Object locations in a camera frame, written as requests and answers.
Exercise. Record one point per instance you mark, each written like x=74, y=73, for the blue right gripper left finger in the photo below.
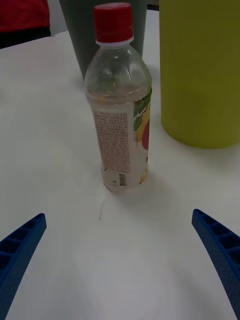
x=17, y=252

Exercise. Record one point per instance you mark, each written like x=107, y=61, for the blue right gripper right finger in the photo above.
x=222, y=247

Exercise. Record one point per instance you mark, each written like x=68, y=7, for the clear bottle with red cap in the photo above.
x=117, y=125

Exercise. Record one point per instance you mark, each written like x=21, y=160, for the yellow-green plastic bin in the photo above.
x=200, y=75

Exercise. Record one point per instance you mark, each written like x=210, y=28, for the grey plastic bin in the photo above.
x=77, y=37

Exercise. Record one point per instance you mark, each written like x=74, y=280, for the person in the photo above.
x=22, y=17

